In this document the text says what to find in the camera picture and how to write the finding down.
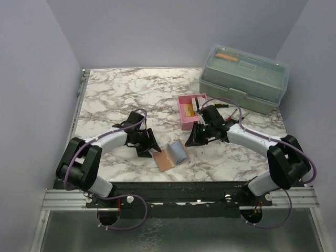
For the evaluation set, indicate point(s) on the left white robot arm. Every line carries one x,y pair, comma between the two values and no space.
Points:
78,167

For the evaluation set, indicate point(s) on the orange tool inside toolbox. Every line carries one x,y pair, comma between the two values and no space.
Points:
227,57

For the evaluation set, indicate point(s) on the silver credit cards stack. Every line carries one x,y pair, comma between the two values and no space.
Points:
197,103

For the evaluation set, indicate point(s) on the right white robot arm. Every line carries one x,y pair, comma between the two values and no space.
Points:
286,161

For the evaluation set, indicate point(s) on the aluminium mounting rail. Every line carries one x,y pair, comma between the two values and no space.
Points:
297,197

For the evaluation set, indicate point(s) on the gold credit card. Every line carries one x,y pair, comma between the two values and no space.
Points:
188,110

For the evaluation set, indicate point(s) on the red blue screwdriver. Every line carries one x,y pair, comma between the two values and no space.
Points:
232,115

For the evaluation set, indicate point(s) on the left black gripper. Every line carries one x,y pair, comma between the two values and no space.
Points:
150,142

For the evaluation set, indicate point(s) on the yellow black screwdriver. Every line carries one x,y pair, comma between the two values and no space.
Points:
219,105

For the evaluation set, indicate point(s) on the tan leather card holder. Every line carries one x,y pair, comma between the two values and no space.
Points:
171,156

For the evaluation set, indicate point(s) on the pink card box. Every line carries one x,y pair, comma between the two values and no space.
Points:
187,122

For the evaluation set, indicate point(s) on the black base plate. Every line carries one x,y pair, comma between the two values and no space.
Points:
176,200

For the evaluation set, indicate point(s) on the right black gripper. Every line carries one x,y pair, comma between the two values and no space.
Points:
194,139

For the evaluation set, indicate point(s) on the green plastic toolbox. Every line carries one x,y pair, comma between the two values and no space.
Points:
254,82

